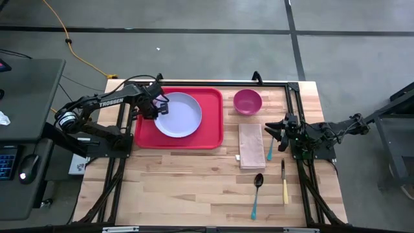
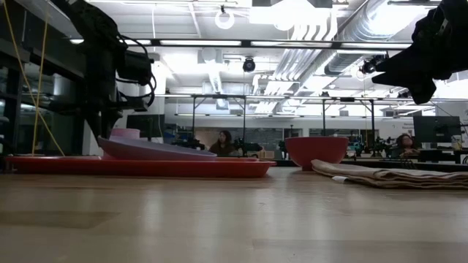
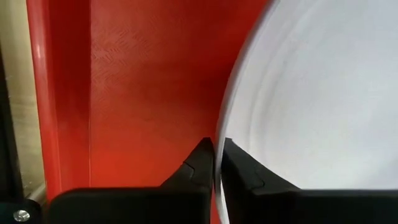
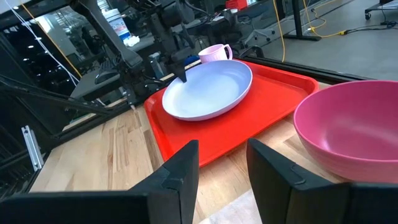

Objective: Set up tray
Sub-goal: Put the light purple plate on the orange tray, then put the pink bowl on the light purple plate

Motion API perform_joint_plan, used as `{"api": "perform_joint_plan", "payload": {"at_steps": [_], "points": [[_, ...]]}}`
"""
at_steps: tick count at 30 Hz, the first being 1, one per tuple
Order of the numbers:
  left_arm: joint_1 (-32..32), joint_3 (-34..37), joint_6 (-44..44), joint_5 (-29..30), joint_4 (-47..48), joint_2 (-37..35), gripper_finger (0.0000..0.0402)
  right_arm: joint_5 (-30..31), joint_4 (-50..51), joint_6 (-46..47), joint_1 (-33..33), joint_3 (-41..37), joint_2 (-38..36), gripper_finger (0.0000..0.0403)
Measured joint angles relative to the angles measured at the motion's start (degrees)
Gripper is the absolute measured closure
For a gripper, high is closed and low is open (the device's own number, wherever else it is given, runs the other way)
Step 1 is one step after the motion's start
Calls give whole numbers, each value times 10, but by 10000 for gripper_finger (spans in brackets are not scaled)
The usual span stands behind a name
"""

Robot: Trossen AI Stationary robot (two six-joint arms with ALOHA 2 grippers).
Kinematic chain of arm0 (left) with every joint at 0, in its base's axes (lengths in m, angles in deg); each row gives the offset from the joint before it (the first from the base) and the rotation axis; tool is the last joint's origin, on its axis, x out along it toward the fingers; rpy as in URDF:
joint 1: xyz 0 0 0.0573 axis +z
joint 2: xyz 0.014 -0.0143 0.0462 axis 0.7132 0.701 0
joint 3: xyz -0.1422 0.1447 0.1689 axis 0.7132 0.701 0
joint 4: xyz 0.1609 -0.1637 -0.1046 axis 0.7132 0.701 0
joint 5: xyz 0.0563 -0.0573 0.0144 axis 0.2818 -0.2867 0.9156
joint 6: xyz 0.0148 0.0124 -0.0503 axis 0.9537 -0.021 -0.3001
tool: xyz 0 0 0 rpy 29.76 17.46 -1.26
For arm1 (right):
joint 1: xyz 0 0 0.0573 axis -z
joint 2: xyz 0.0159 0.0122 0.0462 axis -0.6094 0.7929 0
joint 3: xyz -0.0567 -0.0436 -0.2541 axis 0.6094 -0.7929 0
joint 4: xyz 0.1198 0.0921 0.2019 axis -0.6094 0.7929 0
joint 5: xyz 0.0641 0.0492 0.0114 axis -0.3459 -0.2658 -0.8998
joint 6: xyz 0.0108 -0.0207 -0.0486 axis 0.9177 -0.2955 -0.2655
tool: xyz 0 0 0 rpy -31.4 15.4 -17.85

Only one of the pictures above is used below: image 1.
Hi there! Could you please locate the yellow extension cable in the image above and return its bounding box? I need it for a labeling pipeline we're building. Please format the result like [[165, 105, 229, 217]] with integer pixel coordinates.
[[41, 0, 119, 115]]

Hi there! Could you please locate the black metal cart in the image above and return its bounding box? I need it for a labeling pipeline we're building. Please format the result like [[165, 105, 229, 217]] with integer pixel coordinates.
[[365, 80, 414, 200]]

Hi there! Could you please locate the spoon with teal handle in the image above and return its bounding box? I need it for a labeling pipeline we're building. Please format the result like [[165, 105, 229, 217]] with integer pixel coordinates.
[[250, 173, 265, 221]]

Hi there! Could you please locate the lavender round plate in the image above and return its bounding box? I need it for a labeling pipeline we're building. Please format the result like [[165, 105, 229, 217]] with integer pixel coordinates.
[[153, 92, 203, 139]]

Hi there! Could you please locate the black computer mouse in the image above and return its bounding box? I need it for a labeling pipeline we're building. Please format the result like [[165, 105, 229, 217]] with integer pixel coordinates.
[[17, 153, 41, 186]]

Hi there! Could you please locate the silver metal bracket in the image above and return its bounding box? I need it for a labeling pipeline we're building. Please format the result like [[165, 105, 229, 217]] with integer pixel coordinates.
[[283, 227, 320, 233], [102, 226, 140, 233]]

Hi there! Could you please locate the black office desk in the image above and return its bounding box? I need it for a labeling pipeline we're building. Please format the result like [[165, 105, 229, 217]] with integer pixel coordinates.
[[0, 58, 67, 221]]

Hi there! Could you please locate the beige cloth napkin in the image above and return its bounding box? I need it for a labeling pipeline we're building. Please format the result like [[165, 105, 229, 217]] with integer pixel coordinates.
[[238, 123, 267, 170]]

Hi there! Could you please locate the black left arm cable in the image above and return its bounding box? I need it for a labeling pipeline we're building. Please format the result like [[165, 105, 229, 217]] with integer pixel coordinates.
[[106, 74, 160, 98]]

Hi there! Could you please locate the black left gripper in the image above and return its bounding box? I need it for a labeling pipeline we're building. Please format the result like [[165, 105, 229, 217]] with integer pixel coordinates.
[[137, 82, 169, 120]]

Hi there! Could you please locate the backlit computer keyboard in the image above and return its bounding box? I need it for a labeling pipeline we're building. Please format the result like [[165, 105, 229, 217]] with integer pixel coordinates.
[[0, 147, 19, 181]]

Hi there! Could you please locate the red plastic tray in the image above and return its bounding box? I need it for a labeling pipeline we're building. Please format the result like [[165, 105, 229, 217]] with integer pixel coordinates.
[[134, 86, 224, 150]]

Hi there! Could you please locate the white cardboard box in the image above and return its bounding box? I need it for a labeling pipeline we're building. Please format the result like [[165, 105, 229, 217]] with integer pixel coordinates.
[[68, 153, 91, 176]]

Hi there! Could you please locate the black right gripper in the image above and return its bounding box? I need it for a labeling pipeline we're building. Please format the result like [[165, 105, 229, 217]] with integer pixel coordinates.
[[264, 113, 300, 153]]

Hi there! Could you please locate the knife with yellow handle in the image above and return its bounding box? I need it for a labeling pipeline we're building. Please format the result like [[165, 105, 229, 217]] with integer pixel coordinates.
[[280, 158, 290, 205]]

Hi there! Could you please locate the fork with teal handle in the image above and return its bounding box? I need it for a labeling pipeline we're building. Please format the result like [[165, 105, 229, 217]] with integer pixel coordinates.
[[266, 137, 275, 162]]

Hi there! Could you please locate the magenta plastic bowl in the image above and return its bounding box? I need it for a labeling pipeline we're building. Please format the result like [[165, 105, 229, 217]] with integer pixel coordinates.
[[233, 89, 263, 117]]

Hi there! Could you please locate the black aluminium table frame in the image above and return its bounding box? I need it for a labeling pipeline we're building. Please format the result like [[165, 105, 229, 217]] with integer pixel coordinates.
[[72, 71, 349, 233]]

